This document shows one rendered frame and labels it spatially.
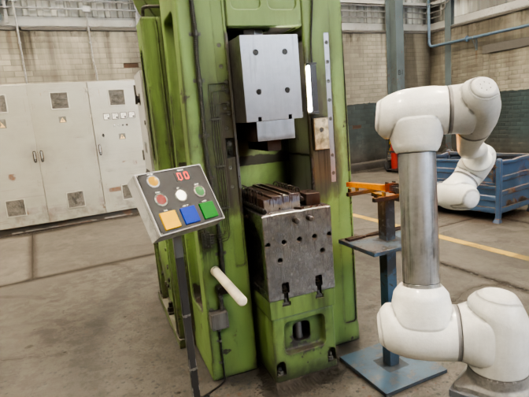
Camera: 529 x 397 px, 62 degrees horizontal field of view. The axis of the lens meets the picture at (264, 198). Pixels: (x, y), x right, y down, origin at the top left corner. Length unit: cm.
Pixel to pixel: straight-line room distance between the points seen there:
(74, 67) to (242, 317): 609
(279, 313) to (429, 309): 117
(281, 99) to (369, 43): 826
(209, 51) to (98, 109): 509
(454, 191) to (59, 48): 694
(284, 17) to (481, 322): 172
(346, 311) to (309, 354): 42
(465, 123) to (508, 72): 910
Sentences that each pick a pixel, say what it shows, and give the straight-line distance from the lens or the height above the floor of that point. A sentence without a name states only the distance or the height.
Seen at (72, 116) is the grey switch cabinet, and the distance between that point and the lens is 721.
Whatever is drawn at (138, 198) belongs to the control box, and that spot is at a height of 110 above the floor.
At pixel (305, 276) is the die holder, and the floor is 57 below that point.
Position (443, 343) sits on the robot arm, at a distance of 133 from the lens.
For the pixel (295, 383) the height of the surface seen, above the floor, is 1.
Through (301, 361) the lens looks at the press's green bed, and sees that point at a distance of 252.
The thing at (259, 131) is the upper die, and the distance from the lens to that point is 217.
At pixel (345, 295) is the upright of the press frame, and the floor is 30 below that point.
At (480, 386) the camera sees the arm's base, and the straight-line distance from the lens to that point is 143.
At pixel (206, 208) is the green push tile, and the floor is 102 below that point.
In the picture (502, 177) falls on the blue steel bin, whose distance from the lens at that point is 555.
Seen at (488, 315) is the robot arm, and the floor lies 84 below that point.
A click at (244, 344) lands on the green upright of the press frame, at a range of 257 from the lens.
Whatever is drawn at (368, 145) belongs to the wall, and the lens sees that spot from 1029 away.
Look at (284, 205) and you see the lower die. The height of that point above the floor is 93.
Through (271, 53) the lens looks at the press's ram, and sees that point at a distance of 222.
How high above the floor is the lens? 139
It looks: 11 degrees down
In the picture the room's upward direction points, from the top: 5 degrees counter-clockwise
